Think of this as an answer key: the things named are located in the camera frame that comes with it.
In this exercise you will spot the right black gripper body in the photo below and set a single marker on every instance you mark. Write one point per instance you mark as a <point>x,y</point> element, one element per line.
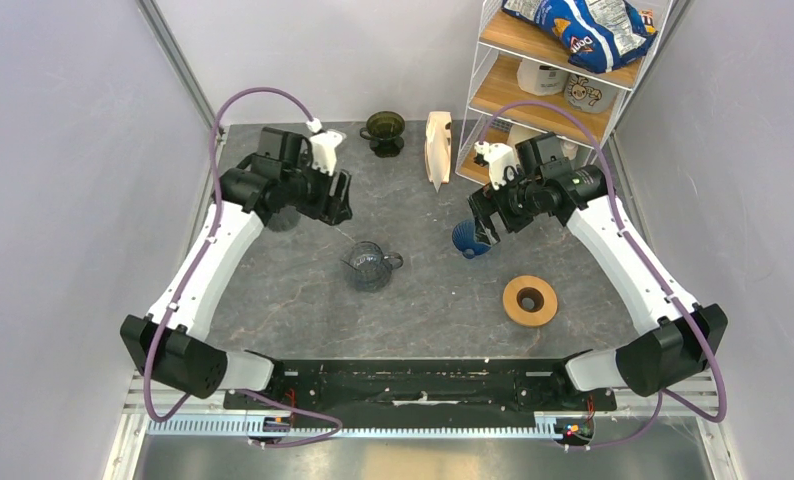
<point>516,202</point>

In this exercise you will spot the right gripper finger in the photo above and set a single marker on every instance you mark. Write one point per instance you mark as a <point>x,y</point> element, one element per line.
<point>481,234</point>
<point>490,231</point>

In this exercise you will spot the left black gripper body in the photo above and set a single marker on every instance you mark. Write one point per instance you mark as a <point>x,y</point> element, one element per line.
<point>315,201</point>

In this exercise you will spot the blue ribbed cone dripper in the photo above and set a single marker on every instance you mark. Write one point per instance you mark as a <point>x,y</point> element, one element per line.
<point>464,240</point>

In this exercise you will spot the clear glass coffee server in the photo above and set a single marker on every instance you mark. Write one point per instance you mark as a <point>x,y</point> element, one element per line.
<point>367,268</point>

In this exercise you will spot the dark green glass dripper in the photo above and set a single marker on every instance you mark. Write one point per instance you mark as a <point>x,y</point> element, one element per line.
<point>383,132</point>

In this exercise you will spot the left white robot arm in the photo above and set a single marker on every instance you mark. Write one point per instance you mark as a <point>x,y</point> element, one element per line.
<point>288,170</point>

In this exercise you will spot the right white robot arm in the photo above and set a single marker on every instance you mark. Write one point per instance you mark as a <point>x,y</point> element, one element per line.
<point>677,336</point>

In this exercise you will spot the white container on shelf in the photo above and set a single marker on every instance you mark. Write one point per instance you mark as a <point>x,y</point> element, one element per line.
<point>540,79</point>

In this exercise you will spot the blue chips bag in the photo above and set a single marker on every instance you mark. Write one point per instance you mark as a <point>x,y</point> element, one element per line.
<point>600,36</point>

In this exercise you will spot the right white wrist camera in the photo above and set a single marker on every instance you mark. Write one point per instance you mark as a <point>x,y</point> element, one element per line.
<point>500,161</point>

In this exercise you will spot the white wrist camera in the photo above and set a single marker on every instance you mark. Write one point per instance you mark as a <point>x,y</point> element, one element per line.
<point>500,161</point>
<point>324,144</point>

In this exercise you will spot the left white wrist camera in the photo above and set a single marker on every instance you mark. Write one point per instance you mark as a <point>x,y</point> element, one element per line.
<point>324,144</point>

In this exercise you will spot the wooden ring dripper holder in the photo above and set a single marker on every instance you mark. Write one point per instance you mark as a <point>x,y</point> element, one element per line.
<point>530,301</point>

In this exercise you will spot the white wire wooden shelf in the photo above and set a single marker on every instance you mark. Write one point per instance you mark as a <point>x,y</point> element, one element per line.
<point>502,43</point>

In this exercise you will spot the aluminium rail frame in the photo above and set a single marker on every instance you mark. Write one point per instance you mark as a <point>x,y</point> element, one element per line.
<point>169,410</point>

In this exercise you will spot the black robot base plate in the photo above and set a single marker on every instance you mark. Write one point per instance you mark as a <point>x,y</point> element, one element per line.
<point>421,393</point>

